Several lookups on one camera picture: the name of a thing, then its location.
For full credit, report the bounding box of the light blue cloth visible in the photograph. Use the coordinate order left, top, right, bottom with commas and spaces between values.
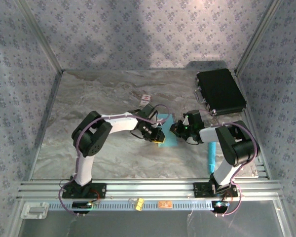
157, 114, 178, 149

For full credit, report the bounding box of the small red white card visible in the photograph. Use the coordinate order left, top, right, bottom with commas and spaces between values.
139, 94, 151, 108

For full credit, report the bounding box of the black hard case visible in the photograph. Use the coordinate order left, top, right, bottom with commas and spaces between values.
194, 68, 247, 117

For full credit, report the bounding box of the grey front panel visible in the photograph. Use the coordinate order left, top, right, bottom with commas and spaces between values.
16, 199, 293, 237

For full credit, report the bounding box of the aluminium mounting rail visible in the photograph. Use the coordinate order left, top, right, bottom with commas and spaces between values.
16, 179, 284, 200

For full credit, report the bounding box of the aluminium table side rail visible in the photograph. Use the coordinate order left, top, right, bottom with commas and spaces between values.
234, 70, 271, 180
27, 71, 64, 182

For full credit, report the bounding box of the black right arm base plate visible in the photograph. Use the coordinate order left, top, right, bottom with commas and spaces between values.
192, 182, 239, 198

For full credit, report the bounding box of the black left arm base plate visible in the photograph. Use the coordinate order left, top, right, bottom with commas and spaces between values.
61, 182, 107, 199

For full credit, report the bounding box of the grey slotted cable duct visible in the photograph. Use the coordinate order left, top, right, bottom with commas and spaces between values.
48, 199, 214, 210

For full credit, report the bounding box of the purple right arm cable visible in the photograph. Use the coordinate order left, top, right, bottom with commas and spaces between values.
201, 110, 261, 218

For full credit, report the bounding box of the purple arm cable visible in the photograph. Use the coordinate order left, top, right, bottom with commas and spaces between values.
58, 103, 169, 218
201, 110, 261, 218

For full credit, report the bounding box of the aluminium frame post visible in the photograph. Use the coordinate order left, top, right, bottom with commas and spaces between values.
235, 0, 283, 74
16, 0, 64, 74

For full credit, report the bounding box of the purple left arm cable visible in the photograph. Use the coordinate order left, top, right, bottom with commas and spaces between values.
58, 103, 169, 218

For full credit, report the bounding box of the grey metal bracket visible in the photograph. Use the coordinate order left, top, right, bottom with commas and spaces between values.
21, 201, 49, 220

